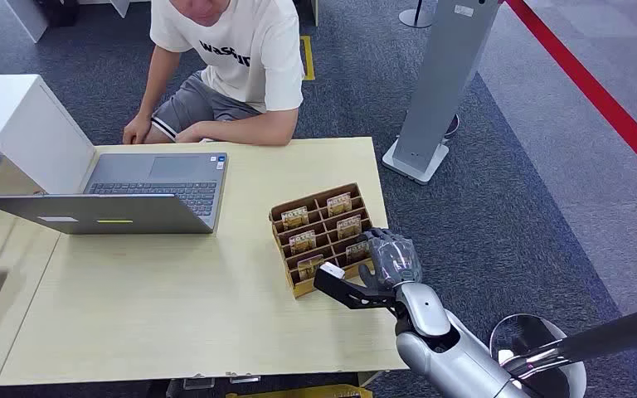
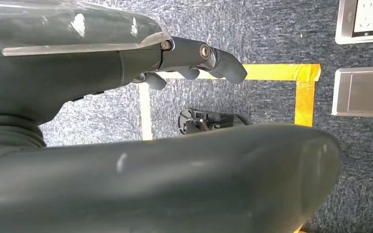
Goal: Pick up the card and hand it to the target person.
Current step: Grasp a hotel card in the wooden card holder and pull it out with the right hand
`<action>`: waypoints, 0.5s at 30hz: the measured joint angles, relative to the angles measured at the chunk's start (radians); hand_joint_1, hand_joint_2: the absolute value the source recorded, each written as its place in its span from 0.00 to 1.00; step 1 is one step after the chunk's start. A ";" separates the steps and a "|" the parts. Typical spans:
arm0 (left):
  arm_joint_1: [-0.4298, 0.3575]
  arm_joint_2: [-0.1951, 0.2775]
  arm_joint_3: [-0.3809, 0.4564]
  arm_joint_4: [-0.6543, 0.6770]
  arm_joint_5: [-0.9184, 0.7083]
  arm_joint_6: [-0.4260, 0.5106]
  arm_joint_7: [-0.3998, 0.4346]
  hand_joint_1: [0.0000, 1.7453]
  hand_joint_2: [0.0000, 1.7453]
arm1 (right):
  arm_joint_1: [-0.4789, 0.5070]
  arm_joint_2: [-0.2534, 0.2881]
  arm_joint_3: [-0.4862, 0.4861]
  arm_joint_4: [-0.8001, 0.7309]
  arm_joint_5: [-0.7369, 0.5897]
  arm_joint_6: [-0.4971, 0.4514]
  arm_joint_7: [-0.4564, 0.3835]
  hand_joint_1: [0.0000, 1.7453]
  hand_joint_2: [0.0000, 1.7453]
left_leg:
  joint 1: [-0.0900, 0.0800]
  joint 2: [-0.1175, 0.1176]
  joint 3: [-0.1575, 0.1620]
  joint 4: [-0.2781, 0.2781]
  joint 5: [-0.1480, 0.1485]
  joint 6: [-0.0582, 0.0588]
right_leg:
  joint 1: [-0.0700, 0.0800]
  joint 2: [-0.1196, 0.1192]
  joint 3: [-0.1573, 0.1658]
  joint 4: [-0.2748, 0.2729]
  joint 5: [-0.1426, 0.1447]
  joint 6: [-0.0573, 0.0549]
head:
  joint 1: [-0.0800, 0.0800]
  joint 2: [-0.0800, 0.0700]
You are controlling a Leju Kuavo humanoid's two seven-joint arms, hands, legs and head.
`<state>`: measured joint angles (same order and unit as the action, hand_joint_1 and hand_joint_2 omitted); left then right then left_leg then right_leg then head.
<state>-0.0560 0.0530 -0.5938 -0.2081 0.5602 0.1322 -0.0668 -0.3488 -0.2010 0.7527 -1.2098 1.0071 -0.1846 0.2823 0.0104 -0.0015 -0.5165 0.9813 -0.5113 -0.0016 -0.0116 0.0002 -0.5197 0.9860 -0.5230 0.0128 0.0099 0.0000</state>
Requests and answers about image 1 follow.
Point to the black object on floor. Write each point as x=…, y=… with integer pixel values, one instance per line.
x=57, y=12

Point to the person's right hand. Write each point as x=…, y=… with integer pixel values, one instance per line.
x=136, y=131

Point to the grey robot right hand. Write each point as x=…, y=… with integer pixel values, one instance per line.
x=394, y=258

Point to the person's left hand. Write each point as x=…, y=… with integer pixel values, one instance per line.
x=189, y=134

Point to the person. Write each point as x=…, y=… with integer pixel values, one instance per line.
x=252, y=55

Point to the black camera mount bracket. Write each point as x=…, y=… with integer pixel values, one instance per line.
x=351, y=295

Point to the white furniture panel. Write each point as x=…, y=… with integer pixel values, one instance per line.
x=27, y=16

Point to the gold hotel card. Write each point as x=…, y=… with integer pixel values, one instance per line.
x=339, y=204
x=357, y=251
x=310, y=267
x=349, y=227
x=302, y=241
x=295, y=218

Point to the metal table clamp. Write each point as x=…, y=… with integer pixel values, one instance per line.
x=243, y=378
x=198, y=382

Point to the grey laptop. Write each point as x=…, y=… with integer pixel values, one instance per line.
x=153, y=176

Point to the silver kiosk stand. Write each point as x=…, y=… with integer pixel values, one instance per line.
x=439, y=82

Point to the yellow cardboard box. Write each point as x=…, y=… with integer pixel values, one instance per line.
x=307, y=393

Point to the red barrier belt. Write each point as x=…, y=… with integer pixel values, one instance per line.
x=599, y=96

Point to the yellow floor tape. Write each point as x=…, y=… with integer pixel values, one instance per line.
x=308, y=57

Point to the person's right forearm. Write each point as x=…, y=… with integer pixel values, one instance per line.
x=156, y=82

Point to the white box cabinet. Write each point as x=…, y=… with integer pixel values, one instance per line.
x=33, y=132

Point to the grey stanchion with round base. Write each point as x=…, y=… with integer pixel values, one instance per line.
x=416, y=17

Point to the dark round base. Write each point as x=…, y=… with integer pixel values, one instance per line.
x=452, y=126

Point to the person's left forearm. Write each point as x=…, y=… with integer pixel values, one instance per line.
x=252, y=131

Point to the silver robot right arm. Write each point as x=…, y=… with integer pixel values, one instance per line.
x=450, y=357

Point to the cardboard card holder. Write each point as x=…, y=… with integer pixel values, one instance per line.
x=303, y=289

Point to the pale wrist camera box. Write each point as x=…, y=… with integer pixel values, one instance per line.
x=332, y=270

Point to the chrome stanchion post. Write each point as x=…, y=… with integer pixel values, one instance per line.
x=599, y=340

